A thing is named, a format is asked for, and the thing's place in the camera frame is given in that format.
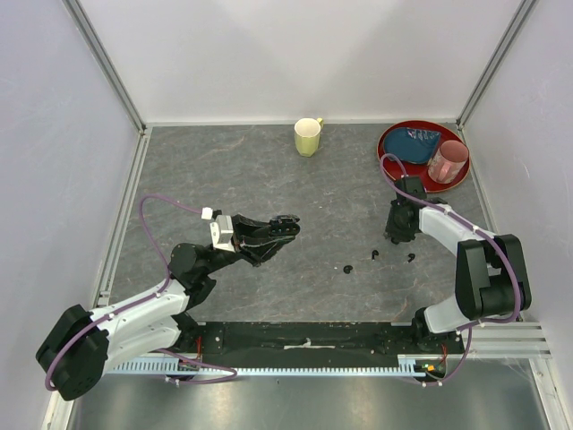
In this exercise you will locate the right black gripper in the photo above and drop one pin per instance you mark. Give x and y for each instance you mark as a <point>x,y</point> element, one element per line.
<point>391,230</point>

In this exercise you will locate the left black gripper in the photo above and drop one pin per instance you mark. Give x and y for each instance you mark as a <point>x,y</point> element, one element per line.
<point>251,240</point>

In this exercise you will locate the black earbud charging case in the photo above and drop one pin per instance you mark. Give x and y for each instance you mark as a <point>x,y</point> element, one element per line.
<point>284,226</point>

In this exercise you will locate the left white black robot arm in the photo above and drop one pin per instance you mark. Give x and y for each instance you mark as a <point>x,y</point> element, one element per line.
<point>85,344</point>

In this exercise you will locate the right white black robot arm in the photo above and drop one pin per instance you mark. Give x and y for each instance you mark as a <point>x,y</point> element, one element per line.
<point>491,282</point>

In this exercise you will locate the pink patterned cup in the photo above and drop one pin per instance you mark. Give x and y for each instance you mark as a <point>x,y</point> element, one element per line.
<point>447,161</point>

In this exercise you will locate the blue ceramic plate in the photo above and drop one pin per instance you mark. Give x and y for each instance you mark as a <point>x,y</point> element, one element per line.
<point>411,145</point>

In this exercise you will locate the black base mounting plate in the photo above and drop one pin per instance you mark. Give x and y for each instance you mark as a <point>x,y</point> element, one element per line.
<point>305,344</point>

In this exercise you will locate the red round tray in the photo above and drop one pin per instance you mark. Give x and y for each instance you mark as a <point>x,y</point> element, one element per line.
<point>422,170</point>

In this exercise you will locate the yellow green mug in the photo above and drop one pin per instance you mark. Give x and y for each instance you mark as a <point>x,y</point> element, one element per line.
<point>307,135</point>

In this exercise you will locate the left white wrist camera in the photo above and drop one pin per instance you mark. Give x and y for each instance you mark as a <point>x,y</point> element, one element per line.
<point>221,229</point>

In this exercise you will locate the light blue cable duct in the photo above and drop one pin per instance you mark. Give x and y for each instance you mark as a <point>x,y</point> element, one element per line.
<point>173,367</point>

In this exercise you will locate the right aluminium frame post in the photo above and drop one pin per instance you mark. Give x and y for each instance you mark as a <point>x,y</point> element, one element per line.
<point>517,22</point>

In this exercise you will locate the aluminium frame post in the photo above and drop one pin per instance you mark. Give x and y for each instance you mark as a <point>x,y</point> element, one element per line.
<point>105,63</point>
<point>517,22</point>

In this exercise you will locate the left aluminium frame post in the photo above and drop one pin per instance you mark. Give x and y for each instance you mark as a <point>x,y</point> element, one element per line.
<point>105,63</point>

